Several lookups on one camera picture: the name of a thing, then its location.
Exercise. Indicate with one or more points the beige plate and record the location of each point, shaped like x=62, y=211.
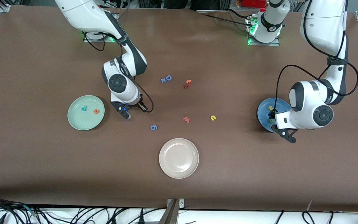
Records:
x=179, y=158

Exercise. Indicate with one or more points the green plate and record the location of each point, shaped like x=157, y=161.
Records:
x=85, y=121

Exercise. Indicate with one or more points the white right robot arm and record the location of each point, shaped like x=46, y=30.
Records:
x=82, y=15

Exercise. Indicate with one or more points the aluminium table edge bracket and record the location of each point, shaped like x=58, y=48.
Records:
x=172, y=214

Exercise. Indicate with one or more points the red foam letter w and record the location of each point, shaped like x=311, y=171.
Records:
x=186, y=120

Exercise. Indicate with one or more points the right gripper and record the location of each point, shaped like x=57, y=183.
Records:
x=138, y=104

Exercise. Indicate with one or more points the black power plug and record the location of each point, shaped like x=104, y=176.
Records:
x=141, y=219

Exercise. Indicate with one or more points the red box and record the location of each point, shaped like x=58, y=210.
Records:
x=255, y=3

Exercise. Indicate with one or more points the grey tape flap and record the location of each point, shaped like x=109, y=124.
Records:
x=309, y=206

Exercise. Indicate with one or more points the yellow foam letter u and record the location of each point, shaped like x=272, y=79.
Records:
x=211, y=118

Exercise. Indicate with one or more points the blue foam letter D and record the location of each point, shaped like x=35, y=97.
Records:
x=166, y=77

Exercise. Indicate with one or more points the blue plate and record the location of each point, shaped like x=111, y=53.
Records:
x=263, y=115

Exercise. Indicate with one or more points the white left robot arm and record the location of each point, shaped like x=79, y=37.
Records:
x=322, y=25

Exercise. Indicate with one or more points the teal foam letter d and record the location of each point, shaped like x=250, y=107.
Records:
x=86, y=108

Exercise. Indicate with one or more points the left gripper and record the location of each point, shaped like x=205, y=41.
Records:
x=272, y=116

